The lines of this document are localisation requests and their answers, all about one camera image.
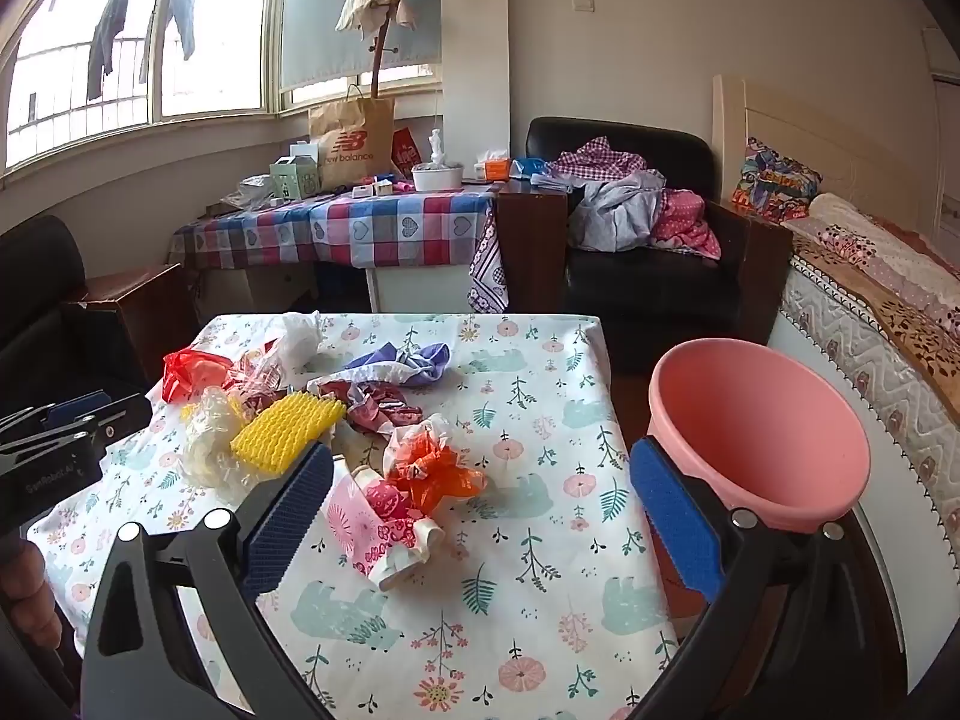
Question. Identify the grey garment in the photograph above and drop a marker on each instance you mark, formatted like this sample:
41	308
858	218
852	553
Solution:
615	214

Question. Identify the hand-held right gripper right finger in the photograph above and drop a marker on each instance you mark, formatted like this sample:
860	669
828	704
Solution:
675	517

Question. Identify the white cabinet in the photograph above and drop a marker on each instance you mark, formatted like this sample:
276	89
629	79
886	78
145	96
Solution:
420	289

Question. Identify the purple patterned cloth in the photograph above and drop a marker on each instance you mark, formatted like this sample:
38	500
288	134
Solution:
489	270

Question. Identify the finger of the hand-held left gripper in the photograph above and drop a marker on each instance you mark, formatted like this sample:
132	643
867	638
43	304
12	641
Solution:
120	416
79	406

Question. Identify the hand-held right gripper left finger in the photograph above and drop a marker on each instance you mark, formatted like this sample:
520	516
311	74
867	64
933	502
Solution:
289	517

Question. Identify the dark red wrapper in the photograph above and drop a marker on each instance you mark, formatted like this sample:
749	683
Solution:
382	405

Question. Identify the grey window blind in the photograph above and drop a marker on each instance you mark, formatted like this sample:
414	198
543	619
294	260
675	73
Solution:
352	7

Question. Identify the floral bed blanket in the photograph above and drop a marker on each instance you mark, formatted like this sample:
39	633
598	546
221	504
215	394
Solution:
885	270

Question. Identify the wooden coat rack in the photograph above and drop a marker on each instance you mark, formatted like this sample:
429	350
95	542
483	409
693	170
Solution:
381	67

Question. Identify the beige cloth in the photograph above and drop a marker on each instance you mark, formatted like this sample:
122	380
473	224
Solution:
371	4

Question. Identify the dark armchair with wooden armrest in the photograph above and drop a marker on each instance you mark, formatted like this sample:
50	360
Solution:
45	300

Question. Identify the white figurine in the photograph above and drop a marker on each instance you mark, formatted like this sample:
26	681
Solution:
436	146

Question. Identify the dark hanging garment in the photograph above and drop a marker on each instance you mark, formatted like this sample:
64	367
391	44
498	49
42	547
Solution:
109	22

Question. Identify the white plastic bag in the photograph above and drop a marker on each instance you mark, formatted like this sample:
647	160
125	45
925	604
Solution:
300	341

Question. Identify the person's left hand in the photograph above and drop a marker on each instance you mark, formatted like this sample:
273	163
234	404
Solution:
26	577

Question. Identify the red packet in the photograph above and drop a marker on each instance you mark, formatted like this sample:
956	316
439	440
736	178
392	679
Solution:
405	150

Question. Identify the yellow foam net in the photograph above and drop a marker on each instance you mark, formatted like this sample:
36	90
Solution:
289	427

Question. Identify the colourful pillow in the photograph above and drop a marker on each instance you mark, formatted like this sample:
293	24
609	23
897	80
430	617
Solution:
772	180

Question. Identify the orange plastic bag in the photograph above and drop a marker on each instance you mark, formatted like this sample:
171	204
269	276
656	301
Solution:
431	476

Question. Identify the purple plastic bag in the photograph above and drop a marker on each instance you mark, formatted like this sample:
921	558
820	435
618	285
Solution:
409	364

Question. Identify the orange tissue box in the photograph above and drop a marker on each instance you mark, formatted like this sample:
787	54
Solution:
496	169

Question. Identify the brown wooden cabinet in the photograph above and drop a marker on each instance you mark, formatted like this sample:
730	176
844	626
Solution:
532	240

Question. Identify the blue hanging garment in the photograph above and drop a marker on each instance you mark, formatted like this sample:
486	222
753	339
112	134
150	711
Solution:
186	7

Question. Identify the window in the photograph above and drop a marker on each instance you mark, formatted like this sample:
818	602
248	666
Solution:
210	30

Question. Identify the white quilted mattress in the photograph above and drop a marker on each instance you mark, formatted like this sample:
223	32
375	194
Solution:
840	337

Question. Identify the pink plastic bucket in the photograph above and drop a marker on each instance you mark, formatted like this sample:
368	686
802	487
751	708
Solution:
750	427

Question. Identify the black leather armchair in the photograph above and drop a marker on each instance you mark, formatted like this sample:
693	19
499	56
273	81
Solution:
652	292

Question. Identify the red plastic bag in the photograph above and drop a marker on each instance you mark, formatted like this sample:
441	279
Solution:
191	373

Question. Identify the green box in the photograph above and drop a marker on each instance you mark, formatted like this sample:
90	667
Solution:
294	180

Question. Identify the pink checked shirt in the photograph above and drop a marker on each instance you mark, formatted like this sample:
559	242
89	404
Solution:
600	159

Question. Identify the pink dotted garment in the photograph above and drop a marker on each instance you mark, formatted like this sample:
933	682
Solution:
686	225

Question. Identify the cream bed headboard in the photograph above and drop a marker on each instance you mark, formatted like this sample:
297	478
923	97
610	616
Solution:
847	142

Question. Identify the floral tablecloth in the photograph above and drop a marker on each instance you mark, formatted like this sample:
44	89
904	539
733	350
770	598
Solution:
510	577

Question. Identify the white bowl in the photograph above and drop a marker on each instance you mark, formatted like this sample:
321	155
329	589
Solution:
436	178

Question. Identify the brown paper bag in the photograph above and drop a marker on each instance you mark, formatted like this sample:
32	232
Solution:
352	139

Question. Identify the blue plastic bag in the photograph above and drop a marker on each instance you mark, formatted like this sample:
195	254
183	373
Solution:
531	167

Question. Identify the checked tablecloth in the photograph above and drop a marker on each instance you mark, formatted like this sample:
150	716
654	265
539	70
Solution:
337	229

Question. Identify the clear plastic bag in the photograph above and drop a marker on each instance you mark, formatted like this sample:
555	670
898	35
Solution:
210	435

